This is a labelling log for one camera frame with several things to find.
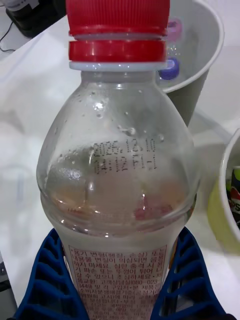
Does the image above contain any black equipment box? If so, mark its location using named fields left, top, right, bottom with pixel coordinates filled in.
left=4, top=0, right=67, bottom=38

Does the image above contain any yellow-green plastic waste bin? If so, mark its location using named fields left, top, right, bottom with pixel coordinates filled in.
left=207, top=128, right=240, bottom=248

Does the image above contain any clear bottle with red cap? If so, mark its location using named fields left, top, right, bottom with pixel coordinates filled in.
left=36, top=0, right=201, bottom=320

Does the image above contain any clear bottle with purple cap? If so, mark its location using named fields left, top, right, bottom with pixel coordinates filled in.
left=158, top=57, right=181, bottom=81

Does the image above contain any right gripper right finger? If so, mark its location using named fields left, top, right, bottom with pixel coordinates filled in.
left=156, top=226, right=227, bottom=320

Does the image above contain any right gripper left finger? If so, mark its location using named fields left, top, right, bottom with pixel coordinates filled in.
left=14, top=227, right=86, bottom=320

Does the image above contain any black can with round logo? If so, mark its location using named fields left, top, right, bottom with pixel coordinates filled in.
left=226, top=166, right=240, bottom=221

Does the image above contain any grey plastic waste bin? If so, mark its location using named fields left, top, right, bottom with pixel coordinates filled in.
left=156, top=0, right=225, bottom=126

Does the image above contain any clear bottle with pink cap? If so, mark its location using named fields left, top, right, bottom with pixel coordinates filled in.
left=166, top=17, right=183, bottom=41

